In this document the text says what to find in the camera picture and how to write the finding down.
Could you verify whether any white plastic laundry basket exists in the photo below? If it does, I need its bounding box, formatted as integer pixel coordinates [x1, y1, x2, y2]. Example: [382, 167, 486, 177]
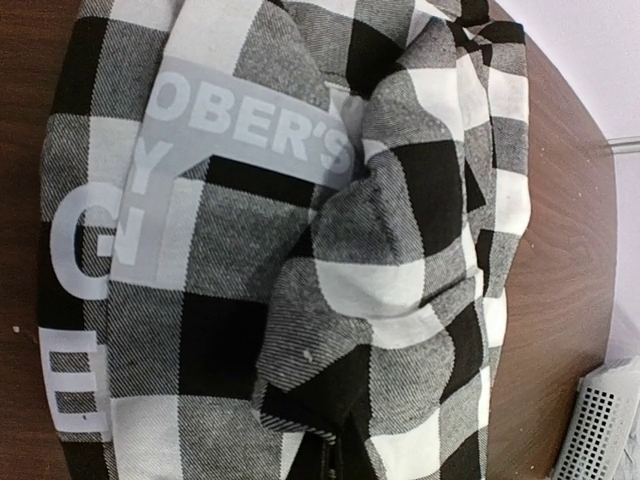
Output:
[550, 356, 639, 479]

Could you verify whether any black white plaid shirt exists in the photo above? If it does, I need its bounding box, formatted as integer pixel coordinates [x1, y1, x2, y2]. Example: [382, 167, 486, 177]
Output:
[37, 1, 531, 479]

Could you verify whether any right aluminium frame post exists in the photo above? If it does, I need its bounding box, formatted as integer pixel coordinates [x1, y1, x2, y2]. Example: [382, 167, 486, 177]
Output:
[608, 136, 640, 155]

